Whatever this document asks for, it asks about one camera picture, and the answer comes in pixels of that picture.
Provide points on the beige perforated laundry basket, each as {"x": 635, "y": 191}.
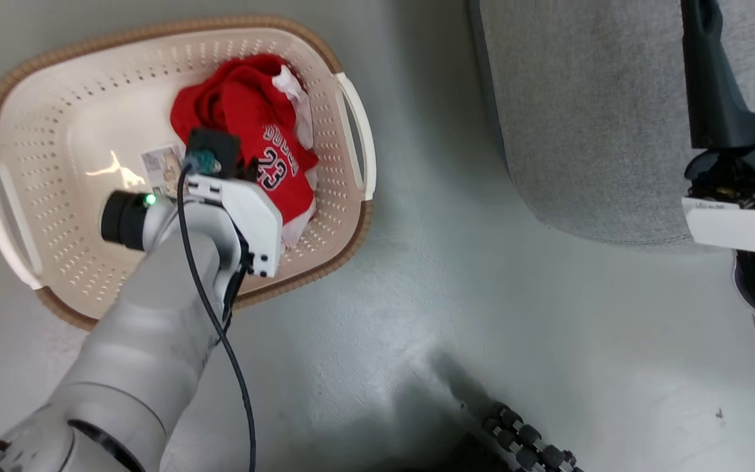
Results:
{"x": 69, "y": 131}

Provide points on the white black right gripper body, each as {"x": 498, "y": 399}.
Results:
{"x": 744, "y": 223}

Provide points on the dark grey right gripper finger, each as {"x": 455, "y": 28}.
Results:
{"x": 712, "y": 78}

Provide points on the red number 23 jersey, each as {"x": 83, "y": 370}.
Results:
{"x": 246, "y": 105}

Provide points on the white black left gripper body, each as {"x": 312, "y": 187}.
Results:
{"x": 253, "y": 216}

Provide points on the grey fabric sofa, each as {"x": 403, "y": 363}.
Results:
{"x": 600, "y": 118}

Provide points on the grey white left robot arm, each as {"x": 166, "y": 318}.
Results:
{"x": 141, "y": 354}

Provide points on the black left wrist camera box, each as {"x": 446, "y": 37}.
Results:
{"x": 213, "y": 147}

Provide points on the printed paper label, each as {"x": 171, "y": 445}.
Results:
{"x": 162, "y": 167}

